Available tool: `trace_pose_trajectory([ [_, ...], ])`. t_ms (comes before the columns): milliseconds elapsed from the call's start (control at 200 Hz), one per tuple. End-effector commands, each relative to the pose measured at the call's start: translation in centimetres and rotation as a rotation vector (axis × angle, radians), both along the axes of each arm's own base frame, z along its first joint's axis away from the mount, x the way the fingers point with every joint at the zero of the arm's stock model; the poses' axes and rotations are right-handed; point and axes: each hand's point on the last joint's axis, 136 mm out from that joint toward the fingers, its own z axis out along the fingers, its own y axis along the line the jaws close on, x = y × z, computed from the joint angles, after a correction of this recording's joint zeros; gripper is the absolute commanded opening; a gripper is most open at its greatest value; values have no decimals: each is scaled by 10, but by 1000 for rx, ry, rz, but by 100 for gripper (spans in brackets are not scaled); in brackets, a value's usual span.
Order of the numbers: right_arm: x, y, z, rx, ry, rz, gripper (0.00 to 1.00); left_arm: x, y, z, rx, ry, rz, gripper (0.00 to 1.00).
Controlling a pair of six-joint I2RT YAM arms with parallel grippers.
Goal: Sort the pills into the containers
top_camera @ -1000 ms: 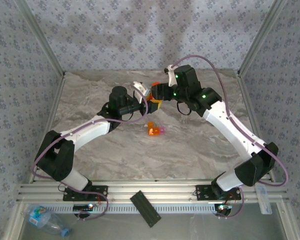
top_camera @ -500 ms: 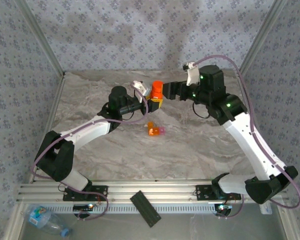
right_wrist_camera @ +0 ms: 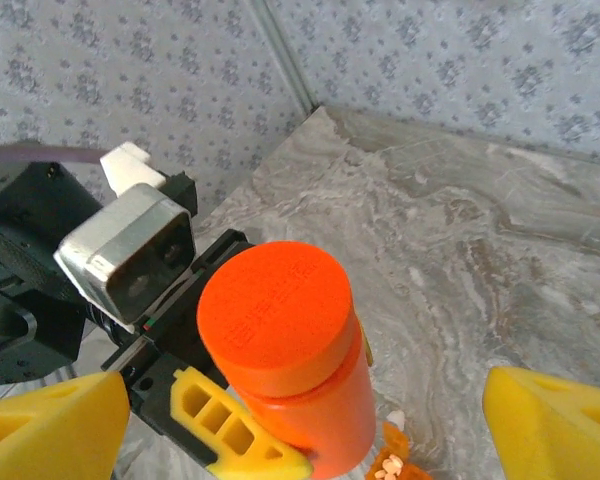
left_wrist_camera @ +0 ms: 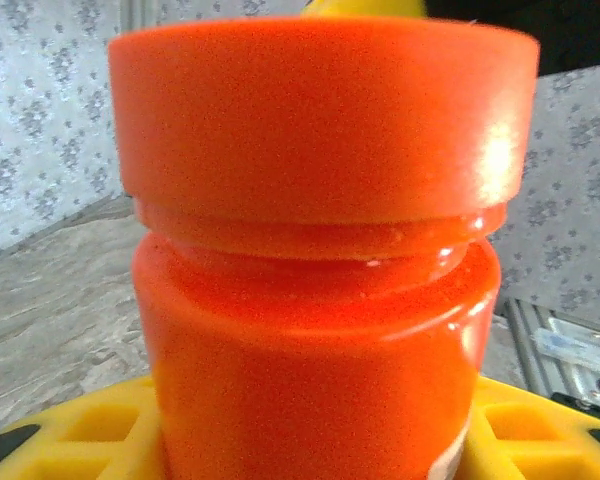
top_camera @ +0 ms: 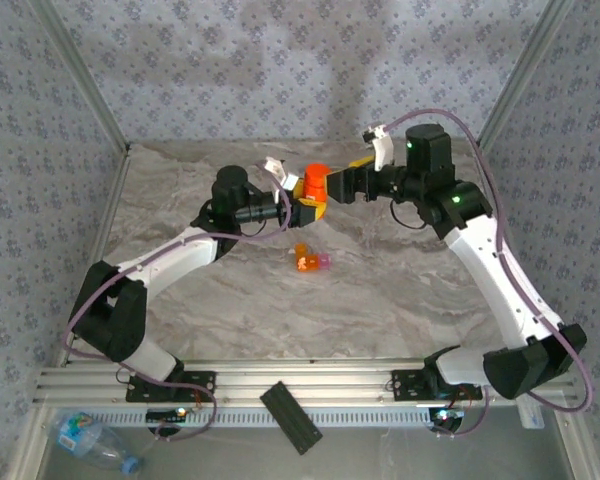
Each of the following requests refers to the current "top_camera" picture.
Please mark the small controller board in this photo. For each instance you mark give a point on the small controller board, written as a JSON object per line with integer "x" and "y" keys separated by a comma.
{"x": 447, "y": 417}
{"x": 165, "y": 415}

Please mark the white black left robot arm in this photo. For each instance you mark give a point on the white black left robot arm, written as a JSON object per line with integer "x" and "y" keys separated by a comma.
{"x": 180, "y": 255}

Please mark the aluminum frame post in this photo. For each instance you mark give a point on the aluminum frame post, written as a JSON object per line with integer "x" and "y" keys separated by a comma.
{"x": 522, "y": 75}
{"x": 82, "y": 75}

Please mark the orange and pink pill organizer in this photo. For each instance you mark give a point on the orange and pink pill organizer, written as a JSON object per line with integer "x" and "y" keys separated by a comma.
{"x": 307, "y": 263}

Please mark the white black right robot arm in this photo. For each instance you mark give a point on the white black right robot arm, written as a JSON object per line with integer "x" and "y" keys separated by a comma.
{"x": 495, "y": 270}

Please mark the clear plastic water bottle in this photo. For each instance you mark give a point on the clear plastic water bottle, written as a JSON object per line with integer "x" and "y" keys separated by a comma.
{"x": 87, "y": 440}

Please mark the black slotted bar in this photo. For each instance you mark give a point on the black slotted bar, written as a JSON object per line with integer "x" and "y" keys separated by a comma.
{"x": 291, "y": 417}

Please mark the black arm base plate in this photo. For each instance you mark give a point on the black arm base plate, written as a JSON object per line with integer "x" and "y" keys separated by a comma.
{"x": 405, "y": 385}
{"x": 200, "y": 385}

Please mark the clear plastic case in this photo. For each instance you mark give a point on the clear plastic case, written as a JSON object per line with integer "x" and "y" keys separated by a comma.
{"x": 532, "y": 417}

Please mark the aluminum frame base rail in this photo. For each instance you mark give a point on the aluminum frame base rail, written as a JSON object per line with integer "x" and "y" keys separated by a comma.
{"x": 330, "y": 372}

